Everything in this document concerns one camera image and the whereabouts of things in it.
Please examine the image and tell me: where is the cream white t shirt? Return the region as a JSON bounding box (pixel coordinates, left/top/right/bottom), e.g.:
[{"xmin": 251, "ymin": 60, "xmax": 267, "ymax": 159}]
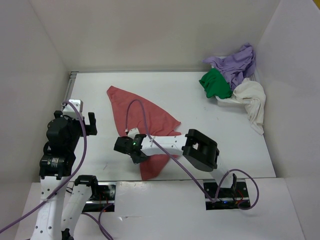
[{"xmin": 232, "ymin": 78, "xmax": 266, "ymax": 135}]

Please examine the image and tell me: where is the green t shirt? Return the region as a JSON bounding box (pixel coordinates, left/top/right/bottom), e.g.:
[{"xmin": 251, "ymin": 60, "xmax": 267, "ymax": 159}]
[{"xmin": 199, "ymin": 68, "xmax": 233, "ymax": 99}]

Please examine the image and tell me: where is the purple t shirt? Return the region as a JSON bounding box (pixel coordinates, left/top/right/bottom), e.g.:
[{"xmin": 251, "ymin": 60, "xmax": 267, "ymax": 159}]
[{"xmin": 202, "ymin": 43, "xmax": 256, "ymax": 91}]

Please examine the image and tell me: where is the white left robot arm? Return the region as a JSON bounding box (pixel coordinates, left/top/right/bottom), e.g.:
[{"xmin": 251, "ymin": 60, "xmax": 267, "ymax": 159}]
[{"xmin": 31, "ymin": 109, "xmax": 100, "ymax": 240}]

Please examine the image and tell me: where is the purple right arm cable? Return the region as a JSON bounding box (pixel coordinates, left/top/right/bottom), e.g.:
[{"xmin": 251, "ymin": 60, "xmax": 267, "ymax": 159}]
[{"xmin": 124, "ymin": 99, "xmax": 260, "ymax": 211}]

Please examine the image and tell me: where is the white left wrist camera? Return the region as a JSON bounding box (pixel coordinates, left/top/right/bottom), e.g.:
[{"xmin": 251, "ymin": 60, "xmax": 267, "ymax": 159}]
[{"xmin": 62, "ymin": 99, "xmax": 83, "ymax": 120}]

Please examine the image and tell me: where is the red t shirt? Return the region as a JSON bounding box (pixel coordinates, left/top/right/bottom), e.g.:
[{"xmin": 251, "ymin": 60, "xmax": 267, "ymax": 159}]
[{"xmin": 106, "ymin": 85, "xmax": 182, "ymax": 181}]

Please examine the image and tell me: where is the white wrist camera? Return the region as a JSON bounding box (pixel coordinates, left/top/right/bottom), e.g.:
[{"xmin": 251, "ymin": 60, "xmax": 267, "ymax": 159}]
[
  {"xmin": 62, "ymin": 99, "xmax": 83, "ymax": 120},
  {"xmin": 126, "ymin": 127, "xmax": 140, "ymax": 139}
]

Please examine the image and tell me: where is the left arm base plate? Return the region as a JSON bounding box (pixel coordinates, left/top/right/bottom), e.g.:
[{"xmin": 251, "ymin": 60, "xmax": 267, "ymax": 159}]
[{"xmin": 62, "ymin": 181, "xmax": 117, "ymax": 213}]

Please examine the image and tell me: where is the white plastic basket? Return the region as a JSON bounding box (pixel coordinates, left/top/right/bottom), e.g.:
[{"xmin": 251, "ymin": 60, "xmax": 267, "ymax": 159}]
[{"xmin": 215, "ymin": 94, "xmax": 244, "ymax": 106}]

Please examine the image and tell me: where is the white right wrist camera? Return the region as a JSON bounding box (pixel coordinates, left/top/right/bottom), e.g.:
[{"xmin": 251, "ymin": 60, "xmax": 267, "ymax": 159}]
[{"xmin": 126, "ymin": 127, "xmax": 140, "ymax": 139}]

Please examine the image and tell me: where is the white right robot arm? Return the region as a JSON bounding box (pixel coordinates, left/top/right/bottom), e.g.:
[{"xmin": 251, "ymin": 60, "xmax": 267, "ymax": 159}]
[{"xmin": 113, "ymin": 128, "xmax": 237, "ymax": 197}]

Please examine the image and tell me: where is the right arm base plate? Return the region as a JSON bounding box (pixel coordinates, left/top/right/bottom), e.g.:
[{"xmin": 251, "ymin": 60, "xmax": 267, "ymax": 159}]
[{"xmin": 205, "ymin": 179, "xmax": 251, "ymax": 211}]

